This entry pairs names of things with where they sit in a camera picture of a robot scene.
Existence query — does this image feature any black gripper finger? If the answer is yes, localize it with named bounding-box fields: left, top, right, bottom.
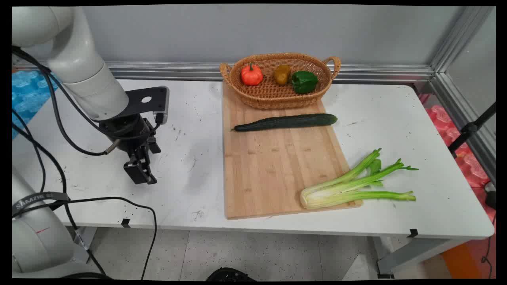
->
left=136, top=147, right=157, bottom=185
left=124, top=160, right=148, bottom=185

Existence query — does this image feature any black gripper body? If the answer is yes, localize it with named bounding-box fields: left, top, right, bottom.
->
left=99, top=114, right=161, bottom=160

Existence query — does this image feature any dark green cucumber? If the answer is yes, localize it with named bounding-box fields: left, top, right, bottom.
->
left=232, top=114, right=338, bottom=132

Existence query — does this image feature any narrow grey table leg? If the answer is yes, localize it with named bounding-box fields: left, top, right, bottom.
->
left=71, top=226, right=98, bottom=264

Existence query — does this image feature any blue foam floor mat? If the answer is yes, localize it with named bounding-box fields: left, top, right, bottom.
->
left=12, top=70, right=59, bottom=140

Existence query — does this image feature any bamboo cutting board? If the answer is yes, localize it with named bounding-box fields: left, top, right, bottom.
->
left=222, top=81, right=364, bottom=220

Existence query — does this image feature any black round floor object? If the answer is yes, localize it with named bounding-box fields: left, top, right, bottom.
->
left=206, top=267, right=258, bottom=281

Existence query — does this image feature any red tomato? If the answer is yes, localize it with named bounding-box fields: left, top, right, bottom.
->
left=241, top=63, right=264, bottom=86

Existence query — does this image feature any woven wicker basket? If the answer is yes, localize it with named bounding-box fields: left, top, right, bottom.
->
left=219, top=53, right=341, bottom=110

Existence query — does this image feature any green bell pepper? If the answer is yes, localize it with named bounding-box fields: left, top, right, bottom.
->
left=292, top=71, right=319, bottom=95

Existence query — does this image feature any green celery bunch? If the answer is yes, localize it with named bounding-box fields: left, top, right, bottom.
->
left=300, top=148, right=419, bottom=210

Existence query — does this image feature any wide grey table leg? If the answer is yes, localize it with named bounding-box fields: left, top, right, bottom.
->
left=372, top=236, right=473, bottom=279

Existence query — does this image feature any red foam floor mat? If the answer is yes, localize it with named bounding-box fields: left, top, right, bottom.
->
left=419, top=93, right=496, bottom=223

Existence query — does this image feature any black tripod stand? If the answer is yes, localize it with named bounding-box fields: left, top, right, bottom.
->
left=448, top=102, right=496, bottom=159

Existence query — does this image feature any orange floor mat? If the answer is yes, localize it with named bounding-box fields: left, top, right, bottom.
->
left=441, top=241, right=478, bottom=280

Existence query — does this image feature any black power adapter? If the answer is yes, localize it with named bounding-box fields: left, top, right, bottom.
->
left=485, top=181, right=496, bottom=210

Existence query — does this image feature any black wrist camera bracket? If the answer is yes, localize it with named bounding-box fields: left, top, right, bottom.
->
left=118, top=86, right=170, bottom=125

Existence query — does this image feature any thin black cable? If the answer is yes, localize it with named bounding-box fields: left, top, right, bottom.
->
left=12, top=69, right=164, bottom=279

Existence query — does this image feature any thick black cable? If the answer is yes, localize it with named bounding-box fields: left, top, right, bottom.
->
left=12, top=46, right=119, bottom=277

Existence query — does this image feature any black printed strap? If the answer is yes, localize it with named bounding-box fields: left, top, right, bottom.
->
left=12, top=192, right=70, bottom=218

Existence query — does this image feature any long horizontal aluminium frame rail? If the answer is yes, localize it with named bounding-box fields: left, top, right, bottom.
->
left=12, top=61, right=436, bottom=84

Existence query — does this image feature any sloping aluminium frame rail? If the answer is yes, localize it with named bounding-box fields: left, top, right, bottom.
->
left=430, top=72, right=496, bottom=183

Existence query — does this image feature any upright aluminium frame post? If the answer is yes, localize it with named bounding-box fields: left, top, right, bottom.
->
left=430, top=6, right=495, bottom=75

